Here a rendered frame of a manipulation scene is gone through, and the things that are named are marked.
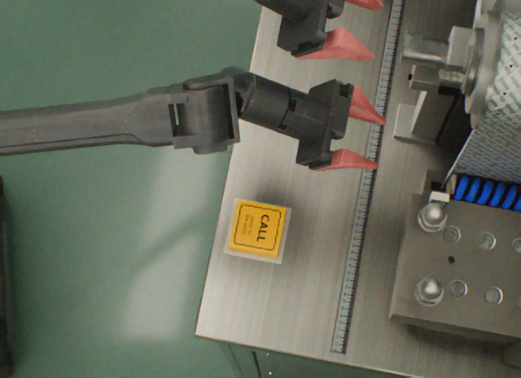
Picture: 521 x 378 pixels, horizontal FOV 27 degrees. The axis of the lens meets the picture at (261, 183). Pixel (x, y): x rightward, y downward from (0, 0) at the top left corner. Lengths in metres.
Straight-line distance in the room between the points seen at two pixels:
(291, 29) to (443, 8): 0.57
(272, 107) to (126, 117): 0.17
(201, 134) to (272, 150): 0.31
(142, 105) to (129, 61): 1.33
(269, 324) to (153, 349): 0.94
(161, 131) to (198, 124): 0.04
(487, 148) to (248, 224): 0.37
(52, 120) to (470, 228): 0.54
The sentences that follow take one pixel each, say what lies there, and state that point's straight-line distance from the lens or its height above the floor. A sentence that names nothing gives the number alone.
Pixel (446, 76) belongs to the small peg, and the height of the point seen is 1.24.
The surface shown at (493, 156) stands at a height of 1.12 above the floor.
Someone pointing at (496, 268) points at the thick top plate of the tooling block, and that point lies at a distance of 1.39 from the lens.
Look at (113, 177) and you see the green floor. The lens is 2.49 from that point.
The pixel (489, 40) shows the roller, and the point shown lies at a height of 1.31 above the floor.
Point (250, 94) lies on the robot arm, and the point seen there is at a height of 1.18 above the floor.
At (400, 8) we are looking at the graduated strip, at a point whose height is 0.90.
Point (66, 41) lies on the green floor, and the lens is 2.62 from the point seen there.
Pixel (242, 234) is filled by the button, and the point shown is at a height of 0.92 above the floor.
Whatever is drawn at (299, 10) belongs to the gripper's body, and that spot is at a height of 1.40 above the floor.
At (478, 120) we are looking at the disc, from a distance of 1.18.
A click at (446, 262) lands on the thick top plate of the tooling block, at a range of 1.38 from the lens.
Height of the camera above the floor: 2.37
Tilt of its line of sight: 75 degrees down
